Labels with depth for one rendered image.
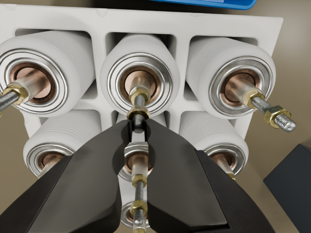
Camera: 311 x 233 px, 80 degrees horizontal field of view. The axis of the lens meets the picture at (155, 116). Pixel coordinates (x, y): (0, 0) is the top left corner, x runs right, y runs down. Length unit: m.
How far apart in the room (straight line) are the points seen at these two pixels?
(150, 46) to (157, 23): 0.07
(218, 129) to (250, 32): 0.14
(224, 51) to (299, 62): 0.39
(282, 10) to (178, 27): 0.31
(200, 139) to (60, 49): 0.21
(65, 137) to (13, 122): 0.37
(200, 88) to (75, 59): 0.15
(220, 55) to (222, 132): 0.11
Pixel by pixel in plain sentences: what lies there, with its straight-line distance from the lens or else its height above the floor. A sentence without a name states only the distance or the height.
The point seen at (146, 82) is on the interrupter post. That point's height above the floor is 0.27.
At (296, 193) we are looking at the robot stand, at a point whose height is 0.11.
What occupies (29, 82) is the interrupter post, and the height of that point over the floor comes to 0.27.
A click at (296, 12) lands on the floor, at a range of 0.57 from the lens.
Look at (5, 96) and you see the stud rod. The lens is 0.21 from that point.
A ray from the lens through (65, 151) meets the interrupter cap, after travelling 0.28.
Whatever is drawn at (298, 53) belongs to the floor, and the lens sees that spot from 0.60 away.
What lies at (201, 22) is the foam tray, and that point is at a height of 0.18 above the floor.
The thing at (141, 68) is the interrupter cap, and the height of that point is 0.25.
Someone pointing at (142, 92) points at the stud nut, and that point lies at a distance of 0.18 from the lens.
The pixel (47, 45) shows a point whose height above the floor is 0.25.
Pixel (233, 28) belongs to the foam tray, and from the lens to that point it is 0.30.
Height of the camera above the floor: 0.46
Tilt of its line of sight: 61 degrees down
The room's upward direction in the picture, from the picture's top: 174 degrees clockwise
